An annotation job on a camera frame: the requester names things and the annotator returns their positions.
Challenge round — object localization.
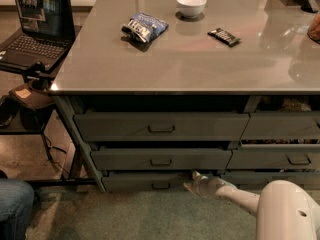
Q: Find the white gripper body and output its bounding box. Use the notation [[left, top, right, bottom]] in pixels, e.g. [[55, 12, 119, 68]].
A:
[[197, 178, 237, 199]]

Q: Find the grey drawer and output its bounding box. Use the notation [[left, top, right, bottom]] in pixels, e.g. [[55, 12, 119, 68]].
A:
[[227, 144, 320, 170], [74, 112, 249, 142], [102, 171, 192, 192], [91, 148, 232, 170], [242, 112, 320, 140], [221, 171, 320, 190]]

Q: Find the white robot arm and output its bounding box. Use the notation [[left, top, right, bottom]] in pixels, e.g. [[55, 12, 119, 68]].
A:
[[184, 171, 320, 240]]

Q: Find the black open laptop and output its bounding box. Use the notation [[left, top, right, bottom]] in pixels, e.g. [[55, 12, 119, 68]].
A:
[[0, 0, 75, 72]]

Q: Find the black candy bar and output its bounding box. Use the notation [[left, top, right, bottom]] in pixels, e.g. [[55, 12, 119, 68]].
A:
[[208, 28, 240, 47]]

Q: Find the blue chip bag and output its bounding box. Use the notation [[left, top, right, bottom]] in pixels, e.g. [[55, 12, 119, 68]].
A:
[[121, 12, 169, 43]]

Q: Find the white ceramic bowl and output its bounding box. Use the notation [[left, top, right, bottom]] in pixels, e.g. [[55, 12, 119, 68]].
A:
[[176, 0, 207, 18]]

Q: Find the person leg in jeans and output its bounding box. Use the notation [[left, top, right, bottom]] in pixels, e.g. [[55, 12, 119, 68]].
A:
[[0, 171, 34, 240]]

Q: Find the orange jar at edge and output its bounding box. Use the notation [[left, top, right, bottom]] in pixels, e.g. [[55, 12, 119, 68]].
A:
[[307, 13, 320, 43]]

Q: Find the black laptop stand cart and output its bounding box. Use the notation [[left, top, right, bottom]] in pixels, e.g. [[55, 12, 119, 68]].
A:
[[0, 25, 98, 188]]

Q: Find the black box with note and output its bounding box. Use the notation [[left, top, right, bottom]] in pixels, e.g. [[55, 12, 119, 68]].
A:
[[9, 81, 54, 111]]

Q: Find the grey cabinet frame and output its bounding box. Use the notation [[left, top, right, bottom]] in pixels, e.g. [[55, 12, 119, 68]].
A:
[[53, 95, 263, 194]]

